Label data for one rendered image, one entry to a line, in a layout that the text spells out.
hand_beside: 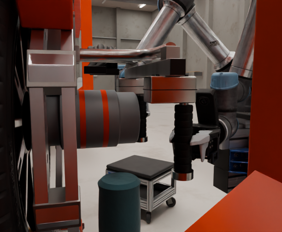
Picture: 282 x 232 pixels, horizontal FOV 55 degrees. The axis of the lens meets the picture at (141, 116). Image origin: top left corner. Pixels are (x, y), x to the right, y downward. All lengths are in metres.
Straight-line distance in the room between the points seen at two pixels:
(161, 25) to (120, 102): 0.48
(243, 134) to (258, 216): 0.91
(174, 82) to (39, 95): 0.24
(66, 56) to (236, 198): 0.28
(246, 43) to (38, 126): 0.68
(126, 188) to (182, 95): 0.21
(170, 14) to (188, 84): 0.57
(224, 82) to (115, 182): 0.41
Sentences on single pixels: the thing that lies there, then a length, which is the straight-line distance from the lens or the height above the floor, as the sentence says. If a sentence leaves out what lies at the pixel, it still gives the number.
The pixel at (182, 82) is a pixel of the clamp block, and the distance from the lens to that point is 0.50.
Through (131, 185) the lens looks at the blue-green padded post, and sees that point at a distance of 0.55.
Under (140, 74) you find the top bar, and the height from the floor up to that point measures 0.96.
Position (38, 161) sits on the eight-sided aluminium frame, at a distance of 0.40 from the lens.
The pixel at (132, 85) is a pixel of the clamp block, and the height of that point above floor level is 0.93.
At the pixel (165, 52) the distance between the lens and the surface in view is 0.50.
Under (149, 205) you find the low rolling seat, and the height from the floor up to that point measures 0.14.
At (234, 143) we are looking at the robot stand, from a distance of 1.10.
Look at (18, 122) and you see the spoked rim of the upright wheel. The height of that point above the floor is 0.86.
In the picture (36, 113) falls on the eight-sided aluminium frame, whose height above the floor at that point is 0.90.
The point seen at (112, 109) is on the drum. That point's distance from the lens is 0.60.
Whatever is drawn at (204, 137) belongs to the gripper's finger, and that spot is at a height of 0.83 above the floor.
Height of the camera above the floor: 0.94
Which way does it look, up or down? 7 degrees down
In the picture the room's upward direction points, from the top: straight up
